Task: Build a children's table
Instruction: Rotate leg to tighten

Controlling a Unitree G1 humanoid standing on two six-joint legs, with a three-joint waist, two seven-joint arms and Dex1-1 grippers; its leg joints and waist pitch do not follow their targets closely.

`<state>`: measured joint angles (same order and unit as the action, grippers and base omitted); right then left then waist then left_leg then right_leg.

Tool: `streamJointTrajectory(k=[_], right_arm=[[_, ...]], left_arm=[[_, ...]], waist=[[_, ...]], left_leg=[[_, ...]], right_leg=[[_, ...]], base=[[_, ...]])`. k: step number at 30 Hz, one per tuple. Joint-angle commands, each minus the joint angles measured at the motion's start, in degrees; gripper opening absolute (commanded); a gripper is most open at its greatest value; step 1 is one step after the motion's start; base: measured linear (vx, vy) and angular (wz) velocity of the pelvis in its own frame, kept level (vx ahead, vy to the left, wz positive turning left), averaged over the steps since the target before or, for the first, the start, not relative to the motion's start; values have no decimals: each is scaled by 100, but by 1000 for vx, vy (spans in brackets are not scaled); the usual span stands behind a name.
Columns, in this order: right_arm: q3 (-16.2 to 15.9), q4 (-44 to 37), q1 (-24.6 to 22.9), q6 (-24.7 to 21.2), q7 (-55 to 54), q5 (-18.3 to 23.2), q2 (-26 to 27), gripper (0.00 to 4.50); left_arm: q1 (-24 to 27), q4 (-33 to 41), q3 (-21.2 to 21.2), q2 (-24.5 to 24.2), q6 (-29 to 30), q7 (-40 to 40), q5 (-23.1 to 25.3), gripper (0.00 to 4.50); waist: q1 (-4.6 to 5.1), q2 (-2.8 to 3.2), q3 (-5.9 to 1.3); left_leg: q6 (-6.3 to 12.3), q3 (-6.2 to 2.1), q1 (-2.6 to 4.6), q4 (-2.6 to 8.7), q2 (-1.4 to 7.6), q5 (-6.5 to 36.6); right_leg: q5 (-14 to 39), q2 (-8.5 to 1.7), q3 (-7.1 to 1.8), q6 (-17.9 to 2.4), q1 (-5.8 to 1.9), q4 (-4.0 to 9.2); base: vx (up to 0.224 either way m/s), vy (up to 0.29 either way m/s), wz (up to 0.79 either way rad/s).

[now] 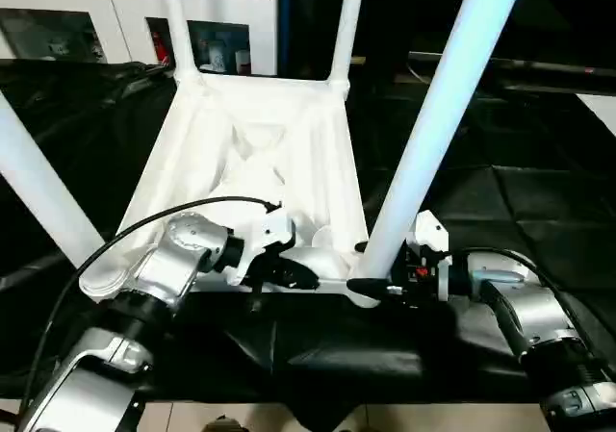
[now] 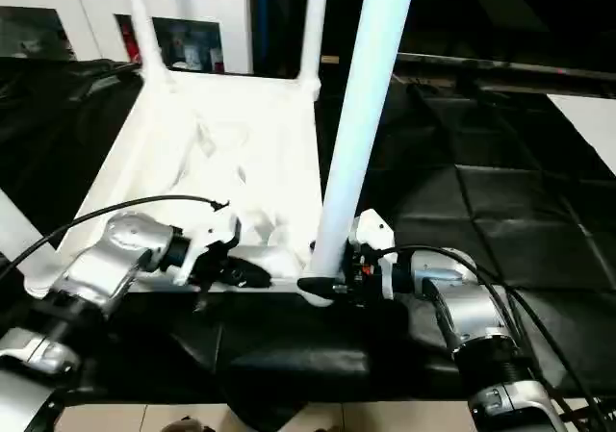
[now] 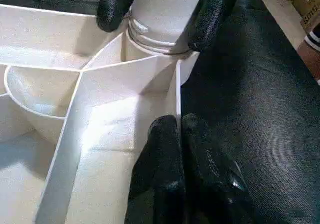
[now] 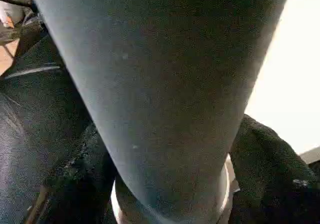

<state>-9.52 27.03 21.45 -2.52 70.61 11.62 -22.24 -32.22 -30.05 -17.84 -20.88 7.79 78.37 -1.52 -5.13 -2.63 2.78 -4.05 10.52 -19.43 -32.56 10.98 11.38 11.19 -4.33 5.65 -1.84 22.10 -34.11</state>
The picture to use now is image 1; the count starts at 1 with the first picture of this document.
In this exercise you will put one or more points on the red item behind glass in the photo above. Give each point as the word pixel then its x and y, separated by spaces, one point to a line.
pixel 161 49

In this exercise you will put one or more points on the black mat cover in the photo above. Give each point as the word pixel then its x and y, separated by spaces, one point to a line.
pixel 529 196

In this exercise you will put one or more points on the white plastic table leg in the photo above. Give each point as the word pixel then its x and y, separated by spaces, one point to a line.
pixel 433 90
pixel 175 18
pixel 38 172
pixel 346 18

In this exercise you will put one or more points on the grey rounded robot foot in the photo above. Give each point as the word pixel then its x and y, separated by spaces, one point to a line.
pixel 223 424

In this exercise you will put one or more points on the small brass fitting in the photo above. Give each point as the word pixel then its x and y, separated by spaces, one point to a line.
pixel 359 60

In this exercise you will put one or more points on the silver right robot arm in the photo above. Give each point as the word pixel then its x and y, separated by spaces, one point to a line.
pixel 529 302

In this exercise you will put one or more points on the white flat board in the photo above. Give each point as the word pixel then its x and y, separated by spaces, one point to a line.
pixel 601 109

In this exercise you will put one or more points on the long black rod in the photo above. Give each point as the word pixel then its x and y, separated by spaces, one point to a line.
pixel 529 65

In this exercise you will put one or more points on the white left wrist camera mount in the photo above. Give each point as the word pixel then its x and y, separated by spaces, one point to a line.
pixel 269 230

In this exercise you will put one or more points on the white plastic table top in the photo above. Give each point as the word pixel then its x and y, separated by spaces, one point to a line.
pixel 202 129

